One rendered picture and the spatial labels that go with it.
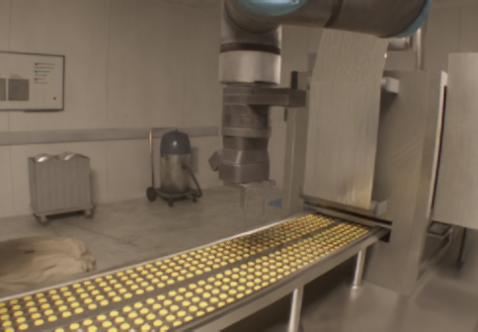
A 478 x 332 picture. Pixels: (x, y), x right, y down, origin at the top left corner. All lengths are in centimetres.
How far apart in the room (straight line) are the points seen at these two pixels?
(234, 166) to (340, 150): 41
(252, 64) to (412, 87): 46
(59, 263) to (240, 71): 42
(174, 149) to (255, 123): 377
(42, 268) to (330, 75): 74
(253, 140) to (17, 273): 42
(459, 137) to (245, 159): 55
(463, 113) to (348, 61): 30
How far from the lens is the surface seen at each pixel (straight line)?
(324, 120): 85
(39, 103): 415
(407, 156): 83
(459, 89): 87
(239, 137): 47
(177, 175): 429
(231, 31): 48
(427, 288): 98
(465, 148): 86
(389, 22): 42
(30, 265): 60
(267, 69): 47
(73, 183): 376
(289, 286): 57
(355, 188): 82
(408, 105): 83
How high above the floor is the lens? 122
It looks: 9 degrees down
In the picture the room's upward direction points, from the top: 3 degrees clockwise
